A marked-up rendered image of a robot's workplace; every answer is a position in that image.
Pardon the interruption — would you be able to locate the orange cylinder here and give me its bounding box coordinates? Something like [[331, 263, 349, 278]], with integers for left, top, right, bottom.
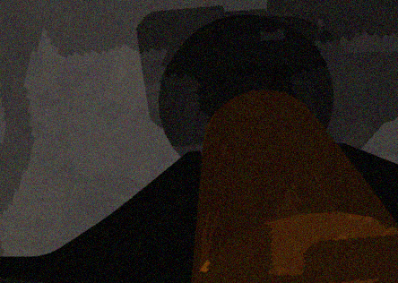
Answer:
[[191, 90, 398, 283]]

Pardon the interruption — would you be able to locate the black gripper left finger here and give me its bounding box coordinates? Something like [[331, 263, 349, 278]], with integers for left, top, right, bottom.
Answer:
[[0, 150, 202, 283]]

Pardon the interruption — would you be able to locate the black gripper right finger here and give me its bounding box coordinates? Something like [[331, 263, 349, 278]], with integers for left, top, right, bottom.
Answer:
[[336, 143, 398, 224]]

